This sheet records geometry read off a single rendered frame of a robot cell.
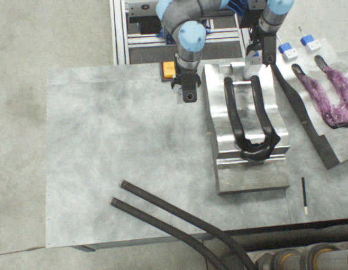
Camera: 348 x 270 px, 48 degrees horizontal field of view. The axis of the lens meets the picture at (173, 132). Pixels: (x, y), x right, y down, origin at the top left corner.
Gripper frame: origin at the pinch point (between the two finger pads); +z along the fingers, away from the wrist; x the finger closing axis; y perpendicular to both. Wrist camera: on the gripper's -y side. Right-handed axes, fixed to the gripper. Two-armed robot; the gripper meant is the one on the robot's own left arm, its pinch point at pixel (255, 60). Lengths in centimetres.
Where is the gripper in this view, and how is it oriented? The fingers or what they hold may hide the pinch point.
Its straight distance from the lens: 155.7
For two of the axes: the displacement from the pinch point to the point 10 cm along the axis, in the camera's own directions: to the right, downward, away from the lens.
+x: -9.9, 0.7, -0.9
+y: -1.0, -9.4, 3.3
